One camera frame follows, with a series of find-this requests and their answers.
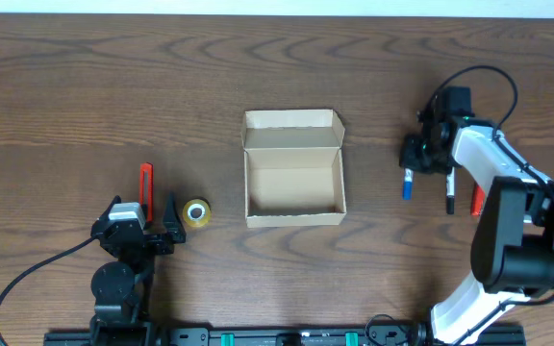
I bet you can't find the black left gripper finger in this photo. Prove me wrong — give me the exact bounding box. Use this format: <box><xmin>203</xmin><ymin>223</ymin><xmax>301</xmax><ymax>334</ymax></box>
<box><xmin>163</xmin><ymin>192</ymin><xmax>187</xmax><ymax>243</ymax></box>
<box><xmin>102</xmin><ymin>195</ymin><xmax>121</xmax><ymax>220</ymax></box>

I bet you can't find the yellow tape roll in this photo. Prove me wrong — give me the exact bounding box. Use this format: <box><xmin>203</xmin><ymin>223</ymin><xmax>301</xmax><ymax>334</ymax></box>
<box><xmin>182</xmin><ymin>199</ymin><xmax>212</xmax><ymax>228</ymax></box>

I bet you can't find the black whiteboard marker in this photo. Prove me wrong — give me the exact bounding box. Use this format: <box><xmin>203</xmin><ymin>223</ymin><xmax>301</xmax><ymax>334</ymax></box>
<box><xmin>445</xmin><ymin>167</ymin><xmax>455</xmax><ymax>214</ymax></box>

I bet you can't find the blue whiteboard marker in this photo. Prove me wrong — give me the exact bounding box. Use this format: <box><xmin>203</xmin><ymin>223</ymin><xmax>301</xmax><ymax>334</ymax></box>
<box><xmin>402</xmin><ymin>168</ymin><xmax>414</xmax><ymax>201</ymax></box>

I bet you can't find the red utility knife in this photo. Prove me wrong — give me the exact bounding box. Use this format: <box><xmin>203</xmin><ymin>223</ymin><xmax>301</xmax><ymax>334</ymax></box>
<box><xmin>138</xmin><ymin>162</ymin><xmax>153</xmax><ymax>223</ymax></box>

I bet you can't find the red and black stapler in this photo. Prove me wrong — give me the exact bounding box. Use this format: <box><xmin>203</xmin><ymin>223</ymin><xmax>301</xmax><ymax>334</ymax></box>
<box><xmin>470</xmin><ymin>184</ymin><xmax>486</xmax><ymax>216</ymax></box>

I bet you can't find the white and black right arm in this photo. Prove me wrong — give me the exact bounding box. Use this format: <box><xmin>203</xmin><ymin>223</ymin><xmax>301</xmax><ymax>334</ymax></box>
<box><xmin>399</xmin><ymin>86</ymin><xmax>554</xmax><ymax>345</ymax></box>

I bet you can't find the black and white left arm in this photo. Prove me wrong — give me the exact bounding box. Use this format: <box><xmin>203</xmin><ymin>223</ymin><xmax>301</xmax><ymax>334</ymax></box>
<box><xmin>88</xmin><ymin>194</ymin><xmax>187</xmax><ymax>346</ymax></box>

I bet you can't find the open cardboard box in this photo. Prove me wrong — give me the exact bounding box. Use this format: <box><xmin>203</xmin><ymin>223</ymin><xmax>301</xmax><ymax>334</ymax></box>
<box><xmin>241</xmin><ymin>109</ymin><xmax>347</xmax><ymax>228</ymax></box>

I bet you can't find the black mounting rail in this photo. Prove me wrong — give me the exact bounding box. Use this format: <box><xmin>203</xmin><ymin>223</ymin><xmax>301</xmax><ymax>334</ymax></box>
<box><xmin>43</xmin><ymin>322</ymin><xmax>527</xmax><ymax>346</ymax></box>

